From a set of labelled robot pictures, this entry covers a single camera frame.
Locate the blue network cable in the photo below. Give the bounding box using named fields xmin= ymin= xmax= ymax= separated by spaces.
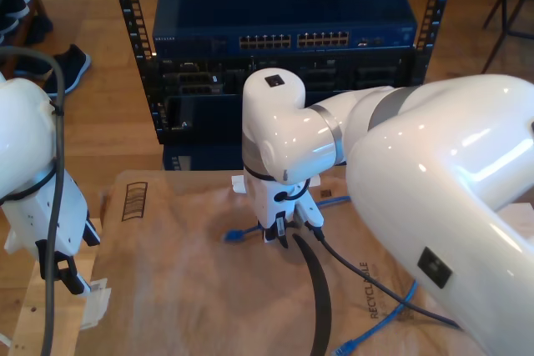
xmin=223 ymin=194 xmax=420 ymax=356

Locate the white barcode label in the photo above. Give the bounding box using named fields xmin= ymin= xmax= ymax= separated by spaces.
xmin=80 ymin=277 xmax=113 ymax=330

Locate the black server unit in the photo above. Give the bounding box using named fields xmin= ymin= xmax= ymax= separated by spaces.
xmin=141 ymin=53 xmax=427 ymax=97

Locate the dark sneaker white sole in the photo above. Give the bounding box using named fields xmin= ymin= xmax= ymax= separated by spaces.
xmin=41 ymin=43 xmax=93 ymax=98
xmin=12 ymin=50 xmax=55 ymax=81

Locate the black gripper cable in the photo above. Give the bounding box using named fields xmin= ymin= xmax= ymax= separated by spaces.
xmin=0 ymin=163 xmax=59 ymax=203
xmin=275 ymin=178 xmax=313 ymax=203

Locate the thick grey cable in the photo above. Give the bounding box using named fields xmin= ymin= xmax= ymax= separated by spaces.
xmin=0 ymin=46 xmax=68 ymax=356

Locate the black camera cable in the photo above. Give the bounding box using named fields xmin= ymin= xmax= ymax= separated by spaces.
xmin=303 ymin=221 xmax=462 ymax=330

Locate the blue network switch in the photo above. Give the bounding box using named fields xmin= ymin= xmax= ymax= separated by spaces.
xmin=152 ymin=0 xmax=418 ymax=57

